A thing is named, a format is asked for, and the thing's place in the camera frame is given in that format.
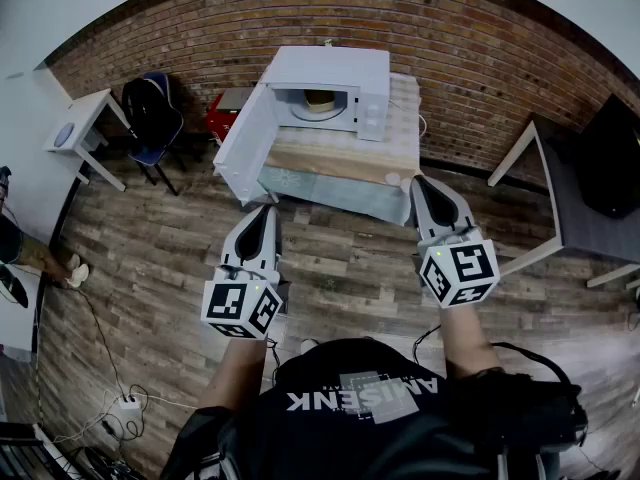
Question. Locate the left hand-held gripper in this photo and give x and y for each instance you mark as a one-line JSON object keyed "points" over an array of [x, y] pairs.
{"points": [[235, 303]]}

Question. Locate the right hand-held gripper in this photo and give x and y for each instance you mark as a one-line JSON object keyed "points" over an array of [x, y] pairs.
{"points": [[465, 268]]}

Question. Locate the bowl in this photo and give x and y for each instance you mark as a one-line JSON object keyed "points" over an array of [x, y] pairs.
{"points": [[320, 102]]}

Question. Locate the person's left forearm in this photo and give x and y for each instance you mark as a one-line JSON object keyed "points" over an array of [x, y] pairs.
{"points": [[235, 373]]}

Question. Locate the person's right forearm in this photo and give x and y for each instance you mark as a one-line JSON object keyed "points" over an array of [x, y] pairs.
{"points": [[467, 343]]}

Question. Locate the small white round object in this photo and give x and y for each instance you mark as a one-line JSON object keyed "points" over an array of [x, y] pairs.
{"points": [[395, 179]]}

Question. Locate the table with patterned cloth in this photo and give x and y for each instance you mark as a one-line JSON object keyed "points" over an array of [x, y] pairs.
{"points": [[340, 160]]}

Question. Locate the person's white shoe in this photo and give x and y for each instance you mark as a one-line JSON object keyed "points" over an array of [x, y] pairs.
{"points": [[309, 345]]}

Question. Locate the red box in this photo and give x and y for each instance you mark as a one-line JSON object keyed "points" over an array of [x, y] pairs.
{"points": [[220, 123]]}

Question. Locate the blue chair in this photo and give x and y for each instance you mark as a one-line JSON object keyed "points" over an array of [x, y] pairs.
{"points": [[150, 155]]}

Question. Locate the glass turntable plate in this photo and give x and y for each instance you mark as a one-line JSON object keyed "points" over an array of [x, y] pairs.
{"points": [[299, 114]]}

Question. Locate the dark table with white legs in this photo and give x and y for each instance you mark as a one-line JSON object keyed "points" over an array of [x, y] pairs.
{"points": [[595, 238]]}

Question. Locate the black backpack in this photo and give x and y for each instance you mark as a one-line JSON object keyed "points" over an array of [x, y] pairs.
{"points": [[147, 108]]}

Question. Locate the black monitor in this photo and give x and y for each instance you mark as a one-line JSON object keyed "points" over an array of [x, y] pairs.
{"points": [[612, 163]]}

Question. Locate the white power strip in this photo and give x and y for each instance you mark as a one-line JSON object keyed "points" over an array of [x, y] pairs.
{"points": [[129, 401]]}

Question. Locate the small white table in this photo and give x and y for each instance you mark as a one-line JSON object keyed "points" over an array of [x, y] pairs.
{"points": [[95, 113]]}

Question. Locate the person's black printed t-shirt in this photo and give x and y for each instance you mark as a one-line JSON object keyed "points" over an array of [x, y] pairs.
{"points": [[360, 433]]}

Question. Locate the round pale blue object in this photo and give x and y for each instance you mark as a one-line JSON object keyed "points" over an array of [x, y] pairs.
{"points": [[64, 135]]}

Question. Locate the black harness pack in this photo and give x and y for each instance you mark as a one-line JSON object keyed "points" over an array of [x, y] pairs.
{"points": [[535, 418]]}

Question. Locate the black metal railing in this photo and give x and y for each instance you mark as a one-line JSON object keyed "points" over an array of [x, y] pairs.
{"points": [[20, 448]]}

